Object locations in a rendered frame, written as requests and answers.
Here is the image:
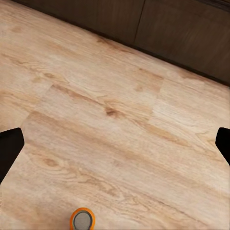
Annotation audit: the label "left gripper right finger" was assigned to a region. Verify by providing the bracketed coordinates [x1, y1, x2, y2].
[215, 127, 230, 165]

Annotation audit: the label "can of soda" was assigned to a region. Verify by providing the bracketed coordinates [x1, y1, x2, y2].
[70, 208, 95, 230]

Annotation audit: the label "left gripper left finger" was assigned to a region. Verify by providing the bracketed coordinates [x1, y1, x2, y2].
[0, 127, 25, 184]

